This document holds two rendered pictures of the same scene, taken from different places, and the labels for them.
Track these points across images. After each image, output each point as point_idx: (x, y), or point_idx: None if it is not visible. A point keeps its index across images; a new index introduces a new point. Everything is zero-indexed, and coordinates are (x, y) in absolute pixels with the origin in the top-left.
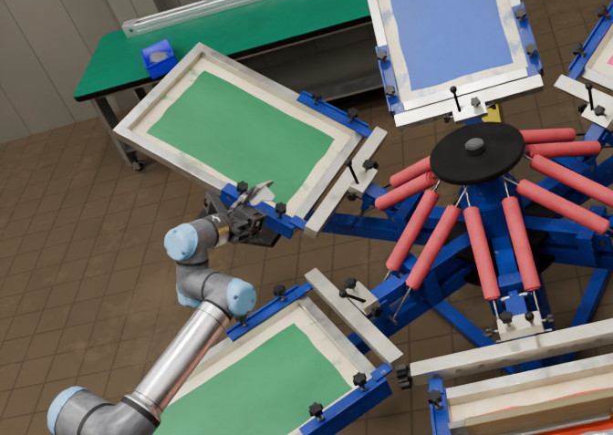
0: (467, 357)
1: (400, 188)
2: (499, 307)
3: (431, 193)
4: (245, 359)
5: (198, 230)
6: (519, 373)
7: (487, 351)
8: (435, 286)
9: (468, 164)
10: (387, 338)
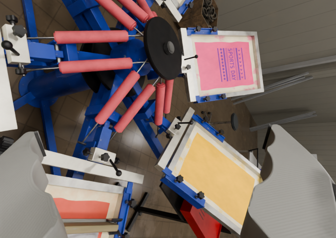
0: (62, 160)
1: (110, 2)
2: (91, 117)
3: (126, 37)
4: None
5: None
6: (79, 179)
7: (76, 163)
8: (70, 75)
9: (160, 55)
10: (12, 103)
